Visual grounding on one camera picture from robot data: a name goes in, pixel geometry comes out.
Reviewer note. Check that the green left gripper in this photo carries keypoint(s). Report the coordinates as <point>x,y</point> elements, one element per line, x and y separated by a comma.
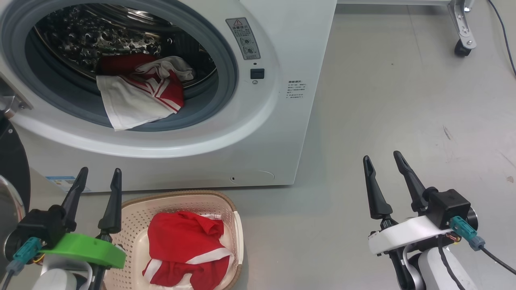
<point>84,249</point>

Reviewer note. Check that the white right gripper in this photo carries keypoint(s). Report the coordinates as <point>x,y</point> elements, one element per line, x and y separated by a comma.
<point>403,235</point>

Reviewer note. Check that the washing machine door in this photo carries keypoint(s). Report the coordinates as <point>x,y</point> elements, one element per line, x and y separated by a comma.
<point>12,161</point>

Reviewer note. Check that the red shorts with white trim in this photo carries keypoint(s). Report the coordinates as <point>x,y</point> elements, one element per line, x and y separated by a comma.
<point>181,241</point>

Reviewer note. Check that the red white numbered jersey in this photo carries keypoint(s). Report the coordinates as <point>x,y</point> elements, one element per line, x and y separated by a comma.
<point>129,104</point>

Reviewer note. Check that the cream perforated laundry basket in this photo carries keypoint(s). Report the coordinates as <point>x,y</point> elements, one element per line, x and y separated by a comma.
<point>133,225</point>

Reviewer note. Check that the white washing machine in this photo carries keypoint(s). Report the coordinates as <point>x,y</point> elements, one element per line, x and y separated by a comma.
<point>250,133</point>

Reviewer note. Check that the stainless steel washing machine drum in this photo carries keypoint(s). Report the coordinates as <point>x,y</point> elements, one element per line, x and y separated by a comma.
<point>88,36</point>

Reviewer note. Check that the blue energy label sticker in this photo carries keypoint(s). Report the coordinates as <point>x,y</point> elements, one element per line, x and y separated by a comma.
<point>56,182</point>

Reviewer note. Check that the oval filter access cover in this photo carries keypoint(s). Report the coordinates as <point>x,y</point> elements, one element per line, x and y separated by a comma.
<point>254,177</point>

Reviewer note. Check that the small printed text label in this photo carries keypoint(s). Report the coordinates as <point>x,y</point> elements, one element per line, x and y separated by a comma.
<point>295,89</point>

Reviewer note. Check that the metal leg with caster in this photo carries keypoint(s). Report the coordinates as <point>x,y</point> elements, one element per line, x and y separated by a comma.
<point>463,28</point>

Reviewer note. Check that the white partition board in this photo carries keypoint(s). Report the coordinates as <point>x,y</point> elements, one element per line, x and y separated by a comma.
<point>395,2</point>

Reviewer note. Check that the grey warning sticker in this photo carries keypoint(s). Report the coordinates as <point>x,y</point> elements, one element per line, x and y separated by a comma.
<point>243,38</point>

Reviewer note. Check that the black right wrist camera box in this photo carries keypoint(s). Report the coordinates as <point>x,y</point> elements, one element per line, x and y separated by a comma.
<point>449,207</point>

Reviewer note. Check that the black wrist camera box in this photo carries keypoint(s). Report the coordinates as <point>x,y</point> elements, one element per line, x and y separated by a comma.
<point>449,207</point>
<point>36,227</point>

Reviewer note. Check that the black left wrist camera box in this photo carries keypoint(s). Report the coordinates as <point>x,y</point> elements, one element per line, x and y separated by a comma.
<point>36,227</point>

